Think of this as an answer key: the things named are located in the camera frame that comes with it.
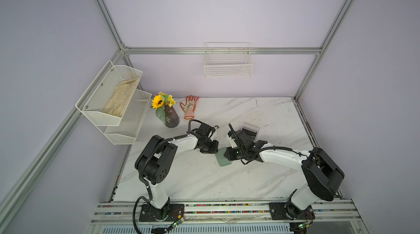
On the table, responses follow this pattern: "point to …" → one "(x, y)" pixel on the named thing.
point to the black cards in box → (250, 133)
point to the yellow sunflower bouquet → (158, 103)
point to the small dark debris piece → (217, 126)
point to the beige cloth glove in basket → (117, 101)
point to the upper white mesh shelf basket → (105, 101)
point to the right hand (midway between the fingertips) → (221, 157)
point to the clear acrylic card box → (251, 130)
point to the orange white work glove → (188, 107)
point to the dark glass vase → (171, 118)
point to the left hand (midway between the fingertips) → (216, 151)
